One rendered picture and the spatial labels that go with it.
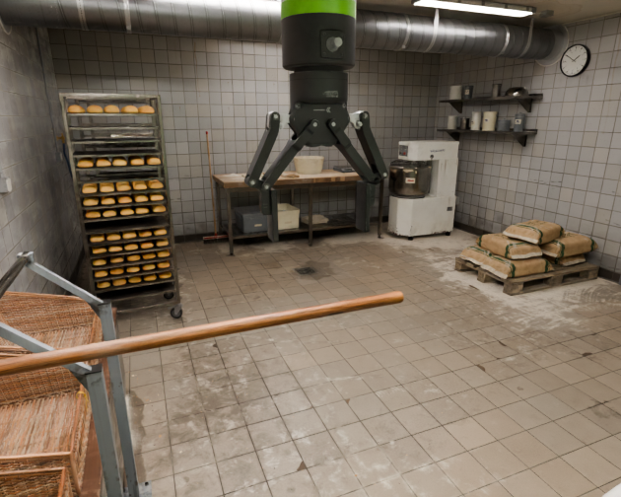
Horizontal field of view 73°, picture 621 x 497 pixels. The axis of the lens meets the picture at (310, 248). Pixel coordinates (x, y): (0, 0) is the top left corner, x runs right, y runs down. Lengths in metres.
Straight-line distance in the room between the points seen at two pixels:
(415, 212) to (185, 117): 3.24
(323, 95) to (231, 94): 5.37
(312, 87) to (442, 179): 5.61
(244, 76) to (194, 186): 1.58
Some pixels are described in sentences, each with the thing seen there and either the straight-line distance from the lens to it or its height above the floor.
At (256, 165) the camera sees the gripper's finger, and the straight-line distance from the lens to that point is 0.55.
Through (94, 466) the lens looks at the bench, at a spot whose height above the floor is 0.58.
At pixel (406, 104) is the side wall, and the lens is 6.97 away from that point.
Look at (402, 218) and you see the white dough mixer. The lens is 5.92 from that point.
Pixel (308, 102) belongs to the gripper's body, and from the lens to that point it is 0.55.
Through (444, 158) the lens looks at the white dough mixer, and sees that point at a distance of 6.10.
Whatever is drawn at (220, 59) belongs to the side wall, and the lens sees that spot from 5.92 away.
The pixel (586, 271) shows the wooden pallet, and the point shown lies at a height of 0.10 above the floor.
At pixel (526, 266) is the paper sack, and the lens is 4.56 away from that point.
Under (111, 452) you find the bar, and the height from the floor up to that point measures 0.68.
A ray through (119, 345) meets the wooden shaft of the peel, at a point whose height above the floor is 1.20.
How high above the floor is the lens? 1.62
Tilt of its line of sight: 17 degrees down
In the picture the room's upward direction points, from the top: straight up
